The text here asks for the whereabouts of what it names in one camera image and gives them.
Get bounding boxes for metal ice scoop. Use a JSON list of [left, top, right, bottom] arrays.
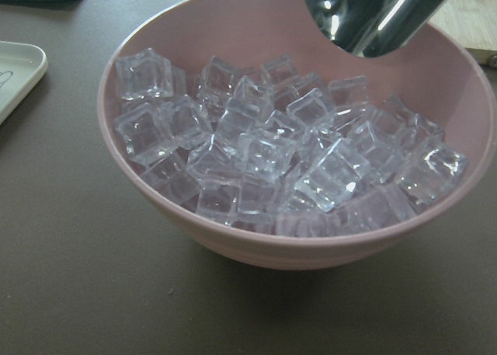
[[304, 0, 446, 58]]

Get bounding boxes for cream serving tray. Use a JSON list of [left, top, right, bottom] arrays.
[[1, 41, 48, 124]]

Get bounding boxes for pink bowl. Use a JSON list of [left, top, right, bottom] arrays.
[[96, 0, 497, 271]]

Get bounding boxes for clear ice cubes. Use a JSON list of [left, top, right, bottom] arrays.
[[113, 48, 468, 238]]

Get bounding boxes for wooden cutting board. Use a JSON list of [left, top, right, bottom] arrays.
[[429, 0, 496, 68]]

